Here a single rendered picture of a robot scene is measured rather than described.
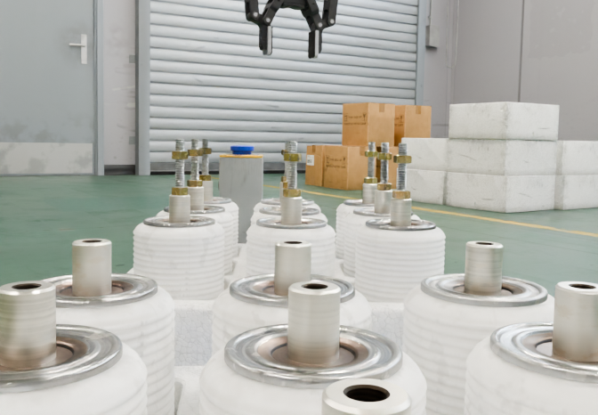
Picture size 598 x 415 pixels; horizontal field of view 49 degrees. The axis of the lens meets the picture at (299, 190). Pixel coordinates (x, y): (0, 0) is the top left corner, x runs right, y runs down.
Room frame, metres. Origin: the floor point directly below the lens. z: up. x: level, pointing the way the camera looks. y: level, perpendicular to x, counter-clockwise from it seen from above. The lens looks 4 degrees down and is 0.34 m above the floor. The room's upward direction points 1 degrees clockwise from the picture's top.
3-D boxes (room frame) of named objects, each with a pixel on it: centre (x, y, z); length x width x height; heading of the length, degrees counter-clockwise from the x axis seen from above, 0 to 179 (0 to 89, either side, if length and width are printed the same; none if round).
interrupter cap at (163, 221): (0.70, 0.13, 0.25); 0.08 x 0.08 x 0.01
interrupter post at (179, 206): (0.70, 0.13, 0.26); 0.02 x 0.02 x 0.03
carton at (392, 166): (4.85, -0.64, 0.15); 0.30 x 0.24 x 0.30; 32
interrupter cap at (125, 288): (0.38, 0.12, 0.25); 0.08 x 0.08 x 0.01
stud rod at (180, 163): (0.70, 0.13, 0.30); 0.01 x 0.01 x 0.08
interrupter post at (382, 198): (0.83, -0.11, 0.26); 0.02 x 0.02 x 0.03
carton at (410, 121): (4.96, -0.78, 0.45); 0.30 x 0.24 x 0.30; 29
